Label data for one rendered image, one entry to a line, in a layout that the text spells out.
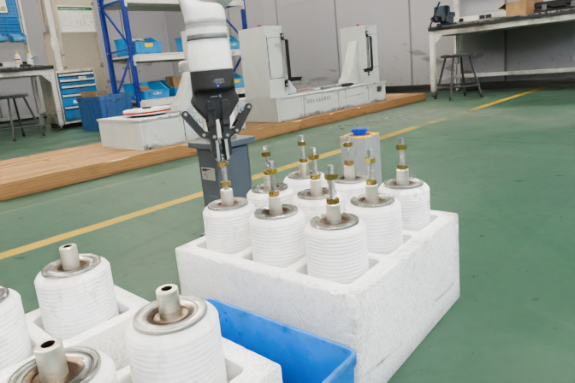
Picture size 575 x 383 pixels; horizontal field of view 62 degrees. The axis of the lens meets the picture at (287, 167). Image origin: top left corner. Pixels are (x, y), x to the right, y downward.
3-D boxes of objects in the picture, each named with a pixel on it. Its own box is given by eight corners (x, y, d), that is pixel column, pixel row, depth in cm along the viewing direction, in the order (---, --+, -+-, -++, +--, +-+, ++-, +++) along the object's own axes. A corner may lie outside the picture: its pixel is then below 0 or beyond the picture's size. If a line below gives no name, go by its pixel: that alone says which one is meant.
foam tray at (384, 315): (186, 334, 92) (174, 248, 88) (307, 261, 121) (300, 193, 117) (362, 413, 67) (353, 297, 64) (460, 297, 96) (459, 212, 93)
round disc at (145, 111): (115, 118, 308) (113, 109, 307) (156, 112, 329) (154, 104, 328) (138, 118, 287) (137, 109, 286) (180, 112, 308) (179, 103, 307)
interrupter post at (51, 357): (35, 380, 41) (27, 346, 40) (63, 366, 42) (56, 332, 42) (46, 391, 39) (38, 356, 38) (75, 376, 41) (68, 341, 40)
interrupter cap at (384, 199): (401, 198, 82) (401, 194, 82) (383, 211, 76) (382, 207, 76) (363, 195, 87) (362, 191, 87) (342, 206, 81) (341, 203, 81)
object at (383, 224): (413, 291, 86) (410, 196, 82) (392, 315, 79) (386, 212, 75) (365, 281, 92) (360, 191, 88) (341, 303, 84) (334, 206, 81)
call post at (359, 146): (347, 258, 120) (339, 138, 114) (362, 249, 126) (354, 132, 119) (372, 264, 116) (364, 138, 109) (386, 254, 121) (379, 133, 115)
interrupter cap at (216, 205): (243, 197, 92) (242, 194, 92) (252, 208, 85) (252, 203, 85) (204, 204, 90) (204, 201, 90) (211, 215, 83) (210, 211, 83)
